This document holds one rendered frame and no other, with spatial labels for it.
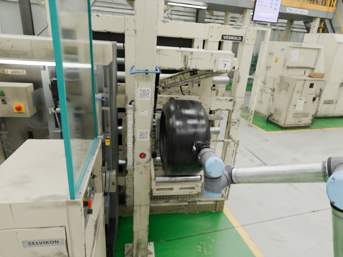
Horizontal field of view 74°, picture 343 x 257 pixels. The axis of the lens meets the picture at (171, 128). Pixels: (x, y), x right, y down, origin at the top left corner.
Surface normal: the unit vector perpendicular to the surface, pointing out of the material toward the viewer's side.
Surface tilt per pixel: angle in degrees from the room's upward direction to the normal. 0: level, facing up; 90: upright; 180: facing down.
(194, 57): 90
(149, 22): 90
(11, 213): 90
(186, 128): 55
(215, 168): 78
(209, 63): 90
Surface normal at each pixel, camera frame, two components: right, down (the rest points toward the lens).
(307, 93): 0.29, 0.37
